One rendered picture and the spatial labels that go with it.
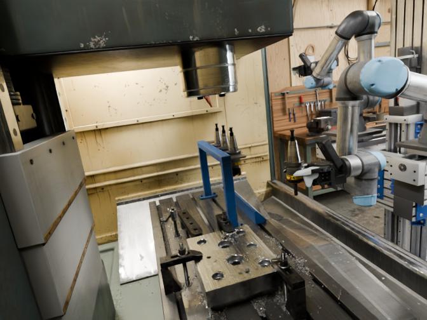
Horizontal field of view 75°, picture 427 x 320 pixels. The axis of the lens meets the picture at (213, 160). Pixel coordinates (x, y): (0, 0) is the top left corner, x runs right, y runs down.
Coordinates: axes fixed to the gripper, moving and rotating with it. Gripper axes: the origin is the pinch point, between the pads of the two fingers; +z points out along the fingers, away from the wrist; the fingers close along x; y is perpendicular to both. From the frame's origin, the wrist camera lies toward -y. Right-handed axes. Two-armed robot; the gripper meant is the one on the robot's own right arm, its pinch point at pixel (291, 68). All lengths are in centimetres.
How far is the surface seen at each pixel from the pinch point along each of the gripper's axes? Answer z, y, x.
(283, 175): 111, 139, 69
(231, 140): -61, 17, -103
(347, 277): -98, 73, -90
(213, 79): -93, -10, -124
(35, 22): -88, -29, -158
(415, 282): -113, 77, -74
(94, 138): 25, 9, -144
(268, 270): -103, 42, -128
